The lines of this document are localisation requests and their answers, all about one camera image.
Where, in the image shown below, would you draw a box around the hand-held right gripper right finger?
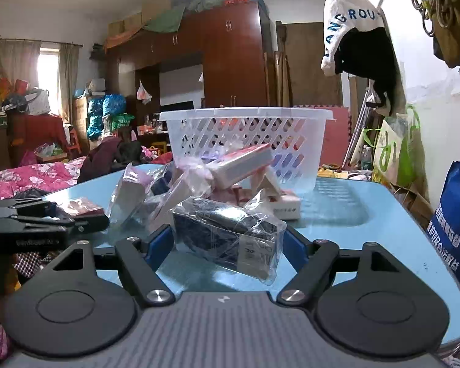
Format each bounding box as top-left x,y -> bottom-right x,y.
277,225 -> 408,308

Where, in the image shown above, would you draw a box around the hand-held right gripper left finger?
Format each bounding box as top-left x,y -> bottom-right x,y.
49,223 -> 176,308

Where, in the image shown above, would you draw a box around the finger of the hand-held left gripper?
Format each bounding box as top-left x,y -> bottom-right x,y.
0,198 -> 59,220
8,213 -> 110,235

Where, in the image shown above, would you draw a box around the pink packet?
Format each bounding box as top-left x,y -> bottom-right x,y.
57,197 -> 105,217

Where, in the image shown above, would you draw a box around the black box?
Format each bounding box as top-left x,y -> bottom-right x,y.
171,195 -> 288,286

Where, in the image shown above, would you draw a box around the white plastic basket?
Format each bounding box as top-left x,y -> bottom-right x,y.
159,106 -> 336,196

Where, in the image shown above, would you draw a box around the plaid cloth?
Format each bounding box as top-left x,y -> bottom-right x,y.
0,250 -> 59,289

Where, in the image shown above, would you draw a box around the pink floral blanket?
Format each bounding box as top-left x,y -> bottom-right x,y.
0,157 -> 87,201

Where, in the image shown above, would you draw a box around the white box with red print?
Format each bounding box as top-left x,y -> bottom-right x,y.
269,193 -> 303,221

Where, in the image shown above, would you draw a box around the clear bag with white box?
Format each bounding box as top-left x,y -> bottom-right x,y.
106,162 -> 155,231

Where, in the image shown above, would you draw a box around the crinkled clear plastic packet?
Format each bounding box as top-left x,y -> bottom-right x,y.
148,167 -> 216,235

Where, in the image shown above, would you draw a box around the white triangular carton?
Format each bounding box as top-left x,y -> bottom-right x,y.
252,168 -> 283,201

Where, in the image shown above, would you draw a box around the dark maroon jacket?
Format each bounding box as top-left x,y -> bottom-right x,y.
78,136 -> 147,183

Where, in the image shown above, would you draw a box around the red armchair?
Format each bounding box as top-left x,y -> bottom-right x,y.
7,113 -> 68,159

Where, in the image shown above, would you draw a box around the grey box with pink top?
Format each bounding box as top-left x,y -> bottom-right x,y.
211,144 -> 275,191

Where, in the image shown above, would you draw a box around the plastic bottle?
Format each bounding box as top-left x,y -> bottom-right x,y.
358,146 -> 373,171

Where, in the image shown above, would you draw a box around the pink foam mat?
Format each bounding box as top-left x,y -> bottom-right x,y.
322,106 -> 352,170

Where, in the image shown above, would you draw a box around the blue plastic bags pile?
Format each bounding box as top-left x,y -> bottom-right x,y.
86,94 -> 127,139

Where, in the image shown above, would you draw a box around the brown cardboard box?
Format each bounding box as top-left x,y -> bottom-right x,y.
390,183 -> 432,220

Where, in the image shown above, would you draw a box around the beige curtain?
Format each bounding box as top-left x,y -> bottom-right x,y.
59,44 -> 80,124
0,41 -> 43,82

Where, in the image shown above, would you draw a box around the green and white shopping bag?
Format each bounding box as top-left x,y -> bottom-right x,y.
362,105 -> 423,189

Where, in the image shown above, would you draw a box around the metal crutches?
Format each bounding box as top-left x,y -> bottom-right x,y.
347,83 -> 373,166

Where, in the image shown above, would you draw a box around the small white plastic bag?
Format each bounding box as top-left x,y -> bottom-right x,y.
136,80 -> 153,105

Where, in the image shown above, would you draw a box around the blue shopping bag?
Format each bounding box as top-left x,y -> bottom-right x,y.
425,160 -> 460,293

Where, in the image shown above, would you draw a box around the curtain rod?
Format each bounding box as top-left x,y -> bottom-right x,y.
0,37 -> 83,49

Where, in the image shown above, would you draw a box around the brown wooden door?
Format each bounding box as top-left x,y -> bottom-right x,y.
281,22 -> 344,108

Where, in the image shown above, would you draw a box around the brown wooden wardrobe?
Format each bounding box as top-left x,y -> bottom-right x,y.
105,1 -> 277,113

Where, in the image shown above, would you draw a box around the black hanging garment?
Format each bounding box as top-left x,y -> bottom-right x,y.
333,27 -> 406,118

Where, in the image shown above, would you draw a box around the cardboard boxes on wardrobe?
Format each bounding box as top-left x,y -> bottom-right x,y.
107,0 -> 174,38

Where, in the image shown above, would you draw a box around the green cloth on wardrobe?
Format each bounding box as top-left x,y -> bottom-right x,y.
143,5 -> 187,34

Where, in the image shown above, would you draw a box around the white cloth with blue letters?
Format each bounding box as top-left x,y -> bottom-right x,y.
321,0 -> 386,77

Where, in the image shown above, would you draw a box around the coiled beige cord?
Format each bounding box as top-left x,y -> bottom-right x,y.
409,0 -> 458,38

